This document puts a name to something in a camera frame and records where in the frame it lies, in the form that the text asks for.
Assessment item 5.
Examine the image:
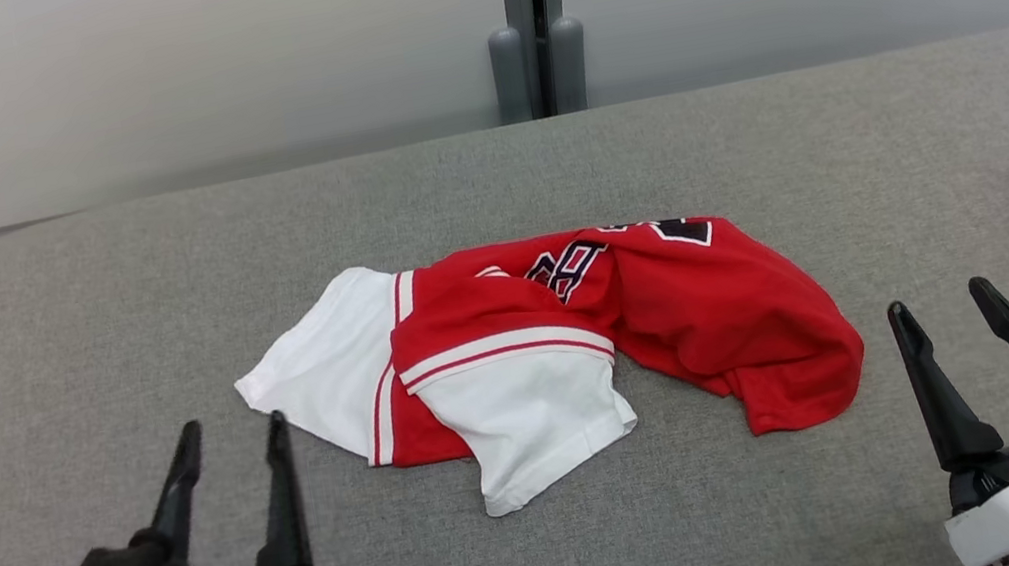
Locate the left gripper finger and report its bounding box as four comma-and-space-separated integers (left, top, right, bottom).
231, 407, 315, 566
132, 418, 224, 566

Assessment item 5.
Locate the red white jersey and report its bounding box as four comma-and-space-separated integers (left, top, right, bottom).
219, 187, 883, 555

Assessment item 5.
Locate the grey partition post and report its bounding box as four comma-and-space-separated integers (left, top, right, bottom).
480, 0, 598, 127

